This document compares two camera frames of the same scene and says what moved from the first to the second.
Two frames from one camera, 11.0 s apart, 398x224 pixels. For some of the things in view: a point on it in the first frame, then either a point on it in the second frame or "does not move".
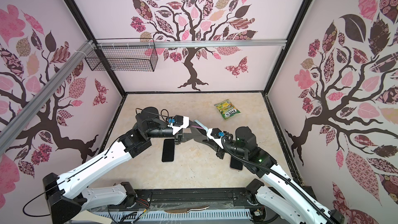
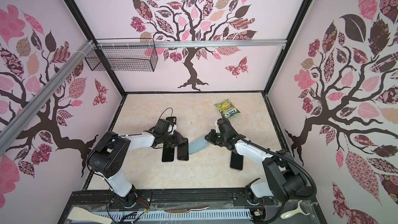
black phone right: x=236 y=163 does not move
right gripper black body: x=220 y=152 → x=217 y=138
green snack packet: x=227 y=110 does not move
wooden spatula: x=87 y=216 does not move
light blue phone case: x=201 y=125 → x=197 y=145
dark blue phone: x=168 y=150 does not move
